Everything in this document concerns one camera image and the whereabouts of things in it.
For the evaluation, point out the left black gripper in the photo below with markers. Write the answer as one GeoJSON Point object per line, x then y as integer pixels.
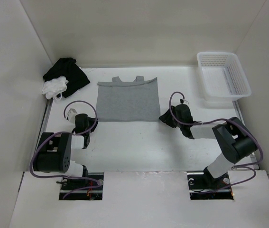
{"type": "Point", "coordinates": [92, 121]}

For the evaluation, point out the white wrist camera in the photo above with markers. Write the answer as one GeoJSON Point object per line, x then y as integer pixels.
{"type": "Point", "coordinates": [72, 113]}
{"type": "Point", "coordinates": [184, 101]}

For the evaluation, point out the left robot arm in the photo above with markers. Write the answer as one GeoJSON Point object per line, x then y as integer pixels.
{"type": "Point", "coordinates": [55, 150]}

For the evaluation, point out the black folded tank top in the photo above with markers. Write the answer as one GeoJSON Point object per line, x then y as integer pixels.
{"type": "Point", "coordinates": [68, 68]}

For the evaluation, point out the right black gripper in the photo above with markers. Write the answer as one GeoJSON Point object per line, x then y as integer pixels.
{"type": "Point", "coordinates": [166, 118]}

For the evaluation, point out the grey tank top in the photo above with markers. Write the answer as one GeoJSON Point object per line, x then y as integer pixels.
{"type": "Point", "coordinates": [120, 101]}

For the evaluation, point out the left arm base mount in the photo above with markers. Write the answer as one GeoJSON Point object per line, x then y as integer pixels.
{"type": "Point", "coordinates": [81, 189]}

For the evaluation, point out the left aluminium table rail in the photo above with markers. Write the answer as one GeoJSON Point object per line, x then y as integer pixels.
{"type": "Point", "coordinates": [41, 130]}

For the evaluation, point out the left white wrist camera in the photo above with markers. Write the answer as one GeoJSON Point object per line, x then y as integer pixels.
{"type": "Point", "coordinates": [72, 113]}

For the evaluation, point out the white folded tank top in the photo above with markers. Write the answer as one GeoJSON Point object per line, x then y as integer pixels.
{"type": "Point", "coordinates": [54, 88]}

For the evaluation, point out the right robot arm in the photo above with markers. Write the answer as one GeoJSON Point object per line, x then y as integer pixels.
{"type": "Point", "coordinates": [233, 138]}

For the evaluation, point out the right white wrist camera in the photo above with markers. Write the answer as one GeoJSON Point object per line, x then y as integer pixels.
{"type": "Point", "coordinates": [184, 101]}

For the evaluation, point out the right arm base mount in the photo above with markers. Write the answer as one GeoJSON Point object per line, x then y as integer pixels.
{"type": "Point", "coordinates": [200, 189]}

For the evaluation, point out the white plastic basket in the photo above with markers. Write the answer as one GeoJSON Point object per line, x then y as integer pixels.
{"type": "Point", "coordinates": [222, 76]}

